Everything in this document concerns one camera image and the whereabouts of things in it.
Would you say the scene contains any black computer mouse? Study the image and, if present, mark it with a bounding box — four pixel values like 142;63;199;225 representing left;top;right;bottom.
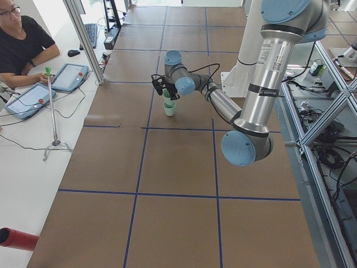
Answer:
67;49;80;58

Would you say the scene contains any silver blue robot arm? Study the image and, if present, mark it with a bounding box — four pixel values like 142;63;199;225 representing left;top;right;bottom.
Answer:
163;1;330;166

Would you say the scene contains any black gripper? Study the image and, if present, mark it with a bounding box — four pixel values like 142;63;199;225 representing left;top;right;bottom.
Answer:
166;84;180;101

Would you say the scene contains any black keyboard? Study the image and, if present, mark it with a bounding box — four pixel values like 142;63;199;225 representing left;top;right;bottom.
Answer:
84;23;98;49

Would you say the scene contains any near blue teach pendant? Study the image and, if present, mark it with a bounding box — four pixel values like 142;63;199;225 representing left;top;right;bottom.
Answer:
5;83;50;119

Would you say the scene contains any blue teach pendant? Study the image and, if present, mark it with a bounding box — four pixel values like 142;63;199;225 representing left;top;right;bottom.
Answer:
5;83;50;119
51;63;89;93

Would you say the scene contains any person in black shirt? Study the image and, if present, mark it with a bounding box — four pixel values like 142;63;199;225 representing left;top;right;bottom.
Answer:
1;1;60;89

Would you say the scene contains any aluminium side frame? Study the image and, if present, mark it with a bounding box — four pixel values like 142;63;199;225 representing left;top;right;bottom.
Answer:
276;35;356;267

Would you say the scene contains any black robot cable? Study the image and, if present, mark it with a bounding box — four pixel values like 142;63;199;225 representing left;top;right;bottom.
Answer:
184;63;221;98

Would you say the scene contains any aluminium frame post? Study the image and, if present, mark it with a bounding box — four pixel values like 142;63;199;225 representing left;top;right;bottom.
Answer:
63;0;105;85

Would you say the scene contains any far blue teach pendant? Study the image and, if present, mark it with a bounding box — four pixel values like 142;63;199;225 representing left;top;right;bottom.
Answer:
51;63;89;93

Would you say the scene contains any red tube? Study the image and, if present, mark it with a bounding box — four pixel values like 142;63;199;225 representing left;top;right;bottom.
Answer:
1;227;38;251

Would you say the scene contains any mint green carried cup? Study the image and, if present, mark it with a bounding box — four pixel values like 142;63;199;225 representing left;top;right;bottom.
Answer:
162;89;175;106

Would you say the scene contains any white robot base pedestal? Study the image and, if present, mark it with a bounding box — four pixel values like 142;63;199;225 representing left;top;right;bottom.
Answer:
220;0;268;99

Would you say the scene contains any green white carton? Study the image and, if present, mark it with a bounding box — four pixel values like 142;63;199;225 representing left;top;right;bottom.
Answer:
308;59;326;80

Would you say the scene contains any metal stand with green top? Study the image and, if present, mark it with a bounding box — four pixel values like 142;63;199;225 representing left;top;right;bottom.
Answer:
43;67;71;162

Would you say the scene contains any mint green cup on table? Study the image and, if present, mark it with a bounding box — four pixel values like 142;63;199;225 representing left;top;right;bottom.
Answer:
163;102;177;117

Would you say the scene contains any brown paper table cover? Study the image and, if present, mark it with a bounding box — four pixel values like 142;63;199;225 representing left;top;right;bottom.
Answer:
28;7;319;267

